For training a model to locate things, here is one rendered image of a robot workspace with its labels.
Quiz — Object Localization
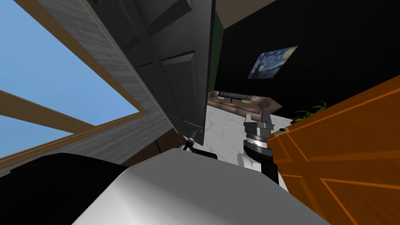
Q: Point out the wood-framed window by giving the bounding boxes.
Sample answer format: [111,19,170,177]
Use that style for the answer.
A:
[0,0,149,170]

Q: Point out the orange panelled door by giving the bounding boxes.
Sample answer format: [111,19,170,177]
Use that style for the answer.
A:
[267,75,400,225]

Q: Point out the green potted plant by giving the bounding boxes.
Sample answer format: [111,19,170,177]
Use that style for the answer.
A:
[290,100,327,124]

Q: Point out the blue starry night painting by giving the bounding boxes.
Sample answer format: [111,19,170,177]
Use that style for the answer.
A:
[247,45,298,80]

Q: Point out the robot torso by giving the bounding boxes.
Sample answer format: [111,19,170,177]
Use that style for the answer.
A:
[71,129,332,225]

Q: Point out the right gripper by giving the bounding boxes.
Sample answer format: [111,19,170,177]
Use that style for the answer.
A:
[243,110,275,138]

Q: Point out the brown sofa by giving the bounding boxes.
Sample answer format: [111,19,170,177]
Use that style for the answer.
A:
[207,90,282,118]

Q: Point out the brass and black door handle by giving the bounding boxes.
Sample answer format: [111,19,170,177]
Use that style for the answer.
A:
[272,127,290,137]

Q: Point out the dark grey panelled door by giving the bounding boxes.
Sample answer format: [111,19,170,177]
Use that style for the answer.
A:
[86,0,216,147]

